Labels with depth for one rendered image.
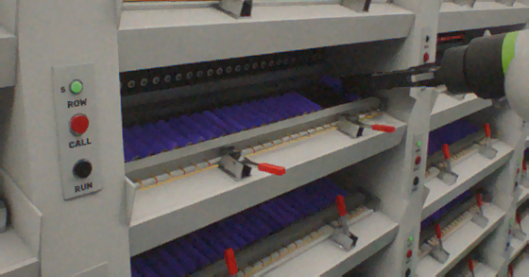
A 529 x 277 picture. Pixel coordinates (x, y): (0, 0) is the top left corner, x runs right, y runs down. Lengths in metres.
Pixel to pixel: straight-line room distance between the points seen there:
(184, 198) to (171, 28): 0.19
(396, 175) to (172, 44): 0.61
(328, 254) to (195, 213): 0.35
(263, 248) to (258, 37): 0.35
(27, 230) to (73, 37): 0.18
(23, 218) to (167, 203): 0.16
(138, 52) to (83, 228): 0.18
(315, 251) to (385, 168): 0.24
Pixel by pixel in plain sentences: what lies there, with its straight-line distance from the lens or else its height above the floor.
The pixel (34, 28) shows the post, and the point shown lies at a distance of 0.48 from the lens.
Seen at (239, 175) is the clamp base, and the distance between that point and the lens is 0.67.
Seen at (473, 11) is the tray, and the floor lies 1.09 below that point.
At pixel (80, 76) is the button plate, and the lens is 0.50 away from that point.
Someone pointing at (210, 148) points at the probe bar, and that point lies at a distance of 0.68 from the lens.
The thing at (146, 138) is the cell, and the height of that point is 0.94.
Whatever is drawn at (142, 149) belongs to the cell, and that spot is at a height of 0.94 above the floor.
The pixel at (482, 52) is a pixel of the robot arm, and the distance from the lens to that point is 0.83.
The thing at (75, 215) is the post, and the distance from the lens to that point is 0.53.
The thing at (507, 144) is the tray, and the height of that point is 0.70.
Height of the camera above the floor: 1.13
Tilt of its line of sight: 14 degrees down
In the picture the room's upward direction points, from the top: straight up
